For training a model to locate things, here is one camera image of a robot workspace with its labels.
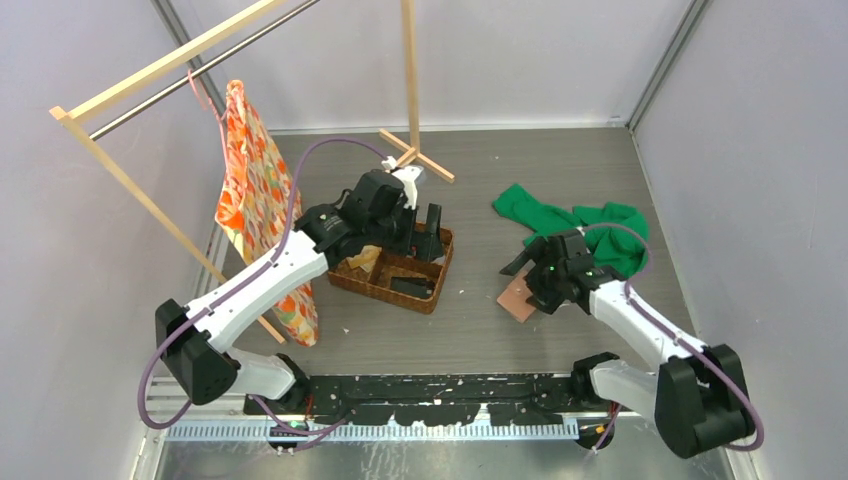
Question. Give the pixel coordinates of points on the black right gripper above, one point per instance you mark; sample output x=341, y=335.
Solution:
x=545, y=300

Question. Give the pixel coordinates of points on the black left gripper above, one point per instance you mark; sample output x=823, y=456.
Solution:
x=421, y=245

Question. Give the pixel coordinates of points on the tan leather card holder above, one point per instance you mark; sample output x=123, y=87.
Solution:
x=514, y=299

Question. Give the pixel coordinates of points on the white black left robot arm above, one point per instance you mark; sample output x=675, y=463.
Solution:
x=196, y=341

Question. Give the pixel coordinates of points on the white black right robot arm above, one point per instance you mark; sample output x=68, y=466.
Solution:
x=694, y=393

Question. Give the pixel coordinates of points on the brown woven basket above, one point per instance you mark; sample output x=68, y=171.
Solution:
x=375, y=284

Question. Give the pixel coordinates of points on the black object in basket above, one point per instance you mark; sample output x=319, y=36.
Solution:
x=417, y=287

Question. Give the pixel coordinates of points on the beige item in basket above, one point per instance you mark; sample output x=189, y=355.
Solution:
x=366, y=259

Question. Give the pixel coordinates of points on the green cloth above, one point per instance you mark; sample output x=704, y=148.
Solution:
x=616, y=231

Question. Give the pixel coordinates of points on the orange floral cloth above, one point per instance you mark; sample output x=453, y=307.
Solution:
x=257, y=197

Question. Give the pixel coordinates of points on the pink clothes hanger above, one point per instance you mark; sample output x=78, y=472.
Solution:
x=207, y=103

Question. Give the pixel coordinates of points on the wooden clothes rack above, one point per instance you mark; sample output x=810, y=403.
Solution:
x=187, y=54

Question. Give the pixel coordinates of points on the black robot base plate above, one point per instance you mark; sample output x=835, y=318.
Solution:
x=438, y=400

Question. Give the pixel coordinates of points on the aluminium frame rail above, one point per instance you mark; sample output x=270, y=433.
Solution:
x=235, y=418

